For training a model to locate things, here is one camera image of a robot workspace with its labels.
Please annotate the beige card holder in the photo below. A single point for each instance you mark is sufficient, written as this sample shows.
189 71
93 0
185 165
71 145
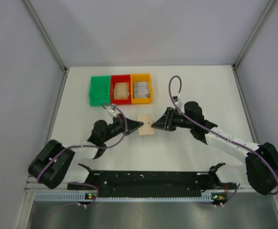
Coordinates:
147 120

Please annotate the beige card holders stack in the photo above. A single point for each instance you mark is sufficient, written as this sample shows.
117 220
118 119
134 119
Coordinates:
121 91

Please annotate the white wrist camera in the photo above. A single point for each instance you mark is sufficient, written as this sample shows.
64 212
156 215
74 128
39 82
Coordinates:
177 102
111 110

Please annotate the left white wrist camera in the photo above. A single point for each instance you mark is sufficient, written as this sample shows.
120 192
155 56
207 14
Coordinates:
111 110

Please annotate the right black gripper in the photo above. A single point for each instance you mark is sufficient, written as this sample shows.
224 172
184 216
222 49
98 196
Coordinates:
170 119

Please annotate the white slotted cable duct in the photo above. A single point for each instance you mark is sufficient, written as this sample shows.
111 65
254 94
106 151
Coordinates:
89 197

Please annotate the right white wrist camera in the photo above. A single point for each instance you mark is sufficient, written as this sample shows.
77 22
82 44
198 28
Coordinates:
177 102

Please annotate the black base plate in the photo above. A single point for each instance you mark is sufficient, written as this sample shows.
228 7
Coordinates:
154 184

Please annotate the yellow plastic bin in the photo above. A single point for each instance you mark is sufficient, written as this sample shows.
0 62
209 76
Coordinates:
139 78

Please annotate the red plastic bin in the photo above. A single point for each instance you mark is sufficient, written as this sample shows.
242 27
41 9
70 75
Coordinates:
120 79

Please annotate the stack of cards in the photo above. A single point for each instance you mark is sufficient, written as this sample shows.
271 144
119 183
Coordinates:
141 90

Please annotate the left aluminium corner post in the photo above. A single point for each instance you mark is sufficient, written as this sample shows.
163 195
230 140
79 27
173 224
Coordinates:
44 35

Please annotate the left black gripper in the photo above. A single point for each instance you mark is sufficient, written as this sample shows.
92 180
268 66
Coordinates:
124 124

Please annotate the right aluminium corner post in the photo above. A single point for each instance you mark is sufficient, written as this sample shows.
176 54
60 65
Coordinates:
255 32

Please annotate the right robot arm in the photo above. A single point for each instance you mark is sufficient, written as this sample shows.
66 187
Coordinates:
259 162

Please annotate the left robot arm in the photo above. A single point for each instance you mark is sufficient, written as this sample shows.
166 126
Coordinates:
57 163

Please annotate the aluminium corner post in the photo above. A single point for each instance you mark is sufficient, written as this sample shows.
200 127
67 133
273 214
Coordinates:
255 32
44 35

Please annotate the green plastic bin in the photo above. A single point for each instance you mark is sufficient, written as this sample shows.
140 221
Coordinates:
99 92

